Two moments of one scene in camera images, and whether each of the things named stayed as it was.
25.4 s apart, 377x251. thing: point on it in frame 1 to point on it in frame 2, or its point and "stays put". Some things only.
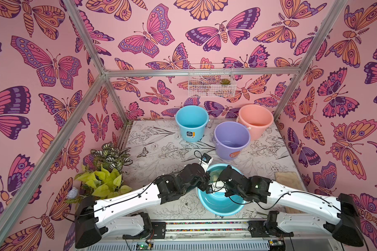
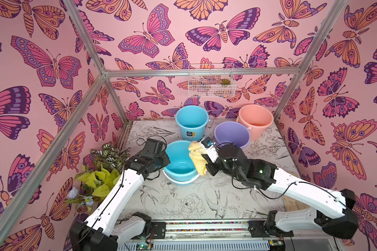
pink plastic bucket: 256,117 stays put
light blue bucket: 192,120 stays put
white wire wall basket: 211,80 stays put
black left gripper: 204,180 to 165,159
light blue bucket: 216,202 to 181,170
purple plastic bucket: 230,137 stays put
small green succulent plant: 225,81 stays put
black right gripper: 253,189 to 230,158
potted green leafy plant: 102,178 stays put
